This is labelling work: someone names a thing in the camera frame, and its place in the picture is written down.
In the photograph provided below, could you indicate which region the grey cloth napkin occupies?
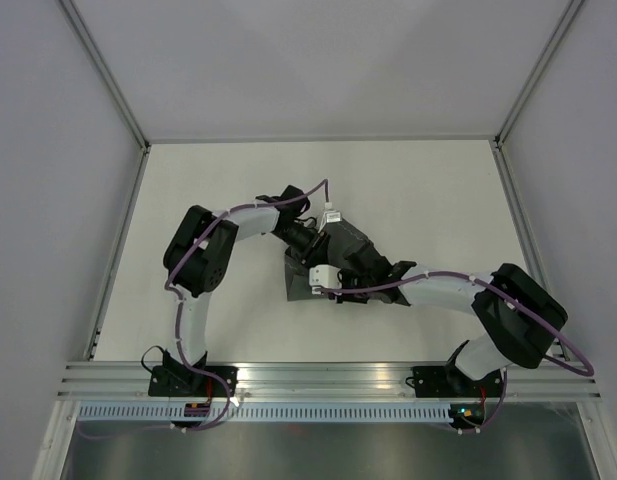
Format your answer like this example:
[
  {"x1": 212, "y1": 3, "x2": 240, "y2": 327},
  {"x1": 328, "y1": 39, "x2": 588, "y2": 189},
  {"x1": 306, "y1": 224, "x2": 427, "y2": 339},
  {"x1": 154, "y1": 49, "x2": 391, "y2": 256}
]
[{"x1": 284, "y1": 220, "x2": 374, "y2": 302}]

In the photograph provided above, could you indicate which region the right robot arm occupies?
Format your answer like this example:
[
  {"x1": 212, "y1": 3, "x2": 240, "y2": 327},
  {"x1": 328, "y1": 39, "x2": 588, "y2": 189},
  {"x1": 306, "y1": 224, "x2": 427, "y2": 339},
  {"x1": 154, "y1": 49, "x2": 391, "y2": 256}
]
[{"x1": 327, "y1": 261, "x2": 568, "y2": 396}]

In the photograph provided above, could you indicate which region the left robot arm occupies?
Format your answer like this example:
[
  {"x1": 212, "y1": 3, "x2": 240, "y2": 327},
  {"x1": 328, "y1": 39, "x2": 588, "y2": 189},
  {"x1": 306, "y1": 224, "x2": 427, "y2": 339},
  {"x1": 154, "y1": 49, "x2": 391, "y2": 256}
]
[{"x1": 148, "y1": 181, "x2": 329, "y2": 398}]

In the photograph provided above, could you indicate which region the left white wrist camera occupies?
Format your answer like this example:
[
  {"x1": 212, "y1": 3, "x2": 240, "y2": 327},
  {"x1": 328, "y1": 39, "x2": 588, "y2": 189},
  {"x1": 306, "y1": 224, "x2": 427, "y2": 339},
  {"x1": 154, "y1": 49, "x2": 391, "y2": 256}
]
[{"x1": 318, "y1": 202, "x2": 343, "y2": 232}]

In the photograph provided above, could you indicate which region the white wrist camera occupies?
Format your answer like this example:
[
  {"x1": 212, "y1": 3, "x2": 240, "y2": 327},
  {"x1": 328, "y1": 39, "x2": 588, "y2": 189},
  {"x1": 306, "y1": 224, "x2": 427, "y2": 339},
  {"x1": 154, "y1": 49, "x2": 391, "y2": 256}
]
[
  {"x1": 318, "y1": 202, "x2": 343, "y2": 232},
  {"x1": 308, "y1": 264, "x2": 342, "y2": 295}
]

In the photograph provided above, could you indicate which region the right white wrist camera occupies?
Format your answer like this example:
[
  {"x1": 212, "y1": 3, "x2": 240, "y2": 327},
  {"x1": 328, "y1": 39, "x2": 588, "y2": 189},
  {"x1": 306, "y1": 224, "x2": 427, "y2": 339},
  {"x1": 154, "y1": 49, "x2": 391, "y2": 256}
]
[{"x1": 308, "y1": 264, "x2": 342, "y2": 295}]

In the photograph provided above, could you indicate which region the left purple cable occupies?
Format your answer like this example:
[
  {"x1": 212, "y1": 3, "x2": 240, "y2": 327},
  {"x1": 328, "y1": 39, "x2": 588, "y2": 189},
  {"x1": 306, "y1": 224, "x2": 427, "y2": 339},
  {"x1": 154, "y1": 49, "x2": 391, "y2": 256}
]
[{"x1": 164, "y1": 177, "x2": 334, "y2": 381}]

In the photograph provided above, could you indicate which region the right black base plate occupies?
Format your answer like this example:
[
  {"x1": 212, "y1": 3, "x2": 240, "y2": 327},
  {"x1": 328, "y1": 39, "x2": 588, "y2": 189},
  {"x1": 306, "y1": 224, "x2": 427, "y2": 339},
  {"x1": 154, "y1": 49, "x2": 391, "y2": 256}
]
[{"x1": 404, "y1": 365, "x2": 503, "y2": 400}]

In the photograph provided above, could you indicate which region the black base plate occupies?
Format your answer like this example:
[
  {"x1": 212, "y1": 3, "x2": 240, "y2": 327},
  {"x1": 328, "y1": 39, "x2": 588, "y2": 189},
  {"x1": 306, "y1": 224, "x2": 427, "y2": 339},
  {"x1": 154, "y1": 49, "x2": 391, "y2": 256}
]
[
  {"x1": 148, "y1": 365, "x2": 238, "y2": 398},
  {"x1": 404, "y1": 365, "x2": 503, "y2": 400}
]

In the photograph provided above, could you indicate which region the aluminium front rail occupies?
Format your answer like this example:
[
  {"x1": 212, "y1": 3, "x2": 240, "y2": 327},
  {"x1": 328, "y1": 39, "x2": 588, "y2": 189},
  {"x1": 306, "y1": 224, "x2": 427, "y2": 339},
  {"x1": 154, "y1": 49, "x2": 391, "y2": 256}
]
[{"x1": 56, "y1": 361, "x2": 601, "y2": 403}]

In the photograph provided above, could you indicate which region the aluminium cage frame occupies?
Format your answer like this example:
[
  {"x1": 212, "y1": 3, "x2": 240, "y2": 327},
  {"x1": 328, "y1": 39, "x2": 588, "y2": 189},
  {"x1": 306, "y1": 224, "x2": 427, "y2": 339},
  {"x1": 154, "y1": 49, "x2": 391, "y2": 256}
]
[{"x1": 72, "y1": 1, "x2": 591, "y2": 360}]

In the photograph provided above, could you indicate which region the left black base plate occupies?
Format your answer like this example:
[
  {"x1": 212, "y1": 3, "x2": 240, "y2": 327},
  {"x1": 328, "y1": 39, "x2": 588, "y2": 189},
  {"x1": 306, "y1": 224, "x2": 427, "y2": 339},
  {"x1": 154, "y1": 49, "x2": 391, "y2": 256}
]
[{"x1": 148, "y1": 365, "x2": 238, "y2": 398}]

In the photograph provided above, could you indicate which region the white slotted cable duct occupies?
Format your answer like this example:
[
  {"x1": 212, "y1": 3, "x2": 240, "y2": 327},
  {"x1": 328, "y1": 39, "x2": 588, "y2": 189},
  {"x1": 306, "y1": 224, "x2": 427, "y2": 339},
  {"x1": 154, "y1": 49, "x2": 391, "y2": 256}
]
[{"x1": 78, "y1": 402, "x2": 453, "y2": 423}]

